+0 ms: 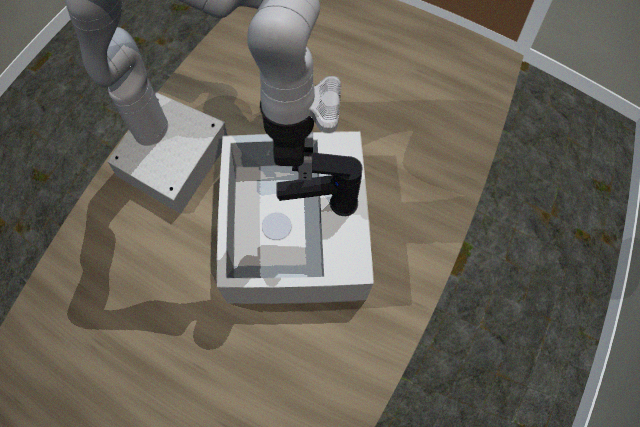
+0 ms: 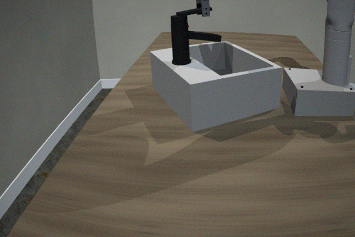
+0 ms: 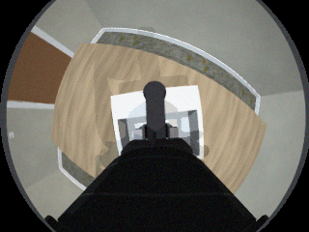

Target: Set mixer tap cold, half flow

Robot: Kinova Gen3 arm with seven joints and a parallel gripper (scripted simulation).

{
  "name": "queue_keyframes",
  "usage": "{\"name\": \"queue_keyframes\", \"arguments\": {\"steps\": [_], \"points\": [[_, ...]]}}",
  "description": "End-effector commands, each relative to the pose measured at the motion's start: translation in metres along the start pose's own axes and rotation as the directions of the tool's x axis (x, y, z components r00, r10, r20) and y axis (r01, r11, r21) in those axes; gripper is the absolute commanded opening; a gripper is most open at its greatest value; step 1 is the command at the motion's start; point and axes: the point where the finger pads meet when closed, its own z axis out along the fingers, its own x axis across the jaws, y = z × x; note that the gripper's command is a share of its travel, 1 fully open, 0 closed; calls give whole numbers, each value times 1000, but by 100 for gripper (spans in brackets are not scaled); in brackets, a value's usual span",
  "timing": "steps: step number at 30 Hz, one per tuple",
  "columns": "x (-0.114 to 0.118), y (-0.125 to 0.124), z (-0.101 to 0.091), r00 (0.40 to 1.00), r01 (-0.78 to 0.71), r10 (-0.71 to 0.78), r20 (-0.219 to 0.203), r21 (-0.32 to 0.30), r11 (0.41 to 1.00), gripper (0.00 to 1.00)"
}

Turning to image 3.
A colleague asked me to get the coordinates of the black mixer tap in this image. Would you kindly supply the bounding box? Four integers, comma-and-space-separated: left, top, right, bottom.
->
143, 81, 166, 139

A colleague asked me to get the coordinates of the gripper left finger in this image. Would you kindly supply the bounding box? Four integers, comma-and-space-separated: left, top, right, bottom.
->
133, 124, 147, 140

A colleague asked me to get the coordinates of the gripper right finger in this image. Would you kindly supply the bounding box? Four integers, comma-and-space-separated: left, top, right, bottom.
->
165, 123, 179, 138

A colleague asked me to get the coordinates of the grey rectangular sink basin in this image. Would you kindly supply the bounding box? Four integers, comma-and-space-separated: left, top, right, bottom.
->
111, 85, 204, 159

